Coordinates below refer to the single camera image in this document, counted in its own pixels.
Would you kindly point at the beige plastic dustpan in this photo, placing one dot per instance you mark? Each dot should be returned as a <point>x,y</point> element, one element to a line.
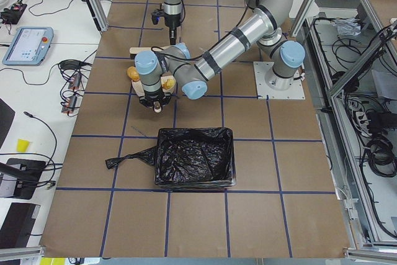
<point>138,87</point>

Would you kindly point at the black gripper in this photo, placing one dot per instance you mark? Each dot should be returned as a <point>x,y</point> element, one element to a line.
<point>154,96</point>
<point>171,20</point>

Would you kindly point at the near teach pendant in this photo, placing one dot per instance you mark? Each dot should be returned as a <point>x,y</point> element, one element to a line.
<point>29,46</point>

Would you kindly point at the brown potato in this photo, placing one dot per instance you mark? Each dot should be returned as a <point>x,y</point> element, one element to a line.
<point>133,74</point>

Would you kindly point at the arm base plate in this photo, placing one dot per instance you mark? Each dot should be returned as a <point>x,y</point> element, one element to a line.
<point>270,86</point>

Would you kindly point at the beige hand brush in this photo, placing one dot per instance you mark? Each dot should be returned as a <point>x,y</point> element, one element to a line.
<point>177,51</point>

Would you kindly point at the black box on desk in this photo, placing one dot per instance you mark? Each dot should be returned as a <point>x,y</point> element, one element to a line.
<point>19,177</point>

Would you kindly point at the black bag lined bin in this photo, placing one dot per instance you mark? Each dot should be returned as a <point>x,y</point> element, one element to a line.
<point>189,158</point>

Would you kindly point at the yellow paper cup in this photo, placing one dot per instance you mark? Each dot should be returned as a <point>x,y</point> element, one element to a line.
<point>22,145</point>

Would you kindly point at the yellow bread piece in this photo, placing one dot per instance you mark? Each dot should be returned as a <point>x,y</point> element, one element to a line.
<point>168,84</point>

